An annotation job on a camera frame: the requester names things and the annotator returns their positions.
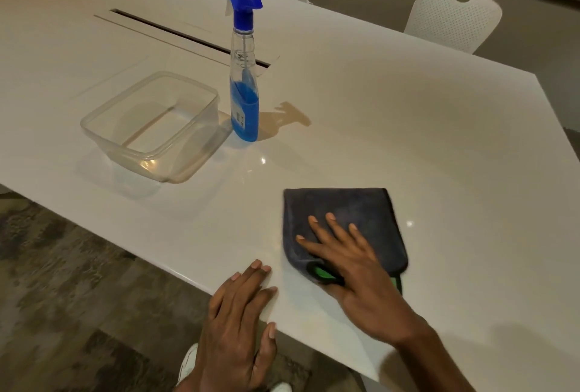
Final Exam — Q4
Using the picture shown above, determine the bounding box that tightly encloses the person's right hand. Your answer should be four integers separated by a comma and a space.
296, 213, 429, 346

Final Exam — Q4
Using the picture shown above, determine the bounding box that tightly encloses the person's left hand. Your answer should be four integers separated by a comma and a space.
192, 259, 278, 389

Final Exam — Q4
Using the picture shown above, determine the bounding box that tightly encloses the dark grey microfibre cloth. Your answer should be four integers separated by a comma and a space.
283, 187, 409, 296

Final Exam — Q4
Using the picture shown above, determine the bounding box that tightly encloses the person's right forearm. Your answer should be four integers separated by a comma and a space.
393, 321, 476, 392

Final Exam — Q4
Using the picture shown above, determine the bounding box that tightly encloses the person's left forearm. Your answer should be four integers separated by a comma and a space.
174, 371, 254, 392

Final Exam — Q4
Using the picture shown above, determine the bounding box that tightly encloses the blue spray bottle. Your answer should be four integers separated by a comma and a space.
218, 0, 263, 143

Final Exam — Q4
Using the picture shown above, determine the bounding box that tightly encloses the clear plastic container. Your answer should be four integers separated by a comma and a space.
80, 71, 221, 184

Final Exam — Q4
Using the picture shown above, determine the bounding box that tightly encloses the table cable slot flap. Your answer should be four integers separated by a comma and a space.
94, 8, 272, 68

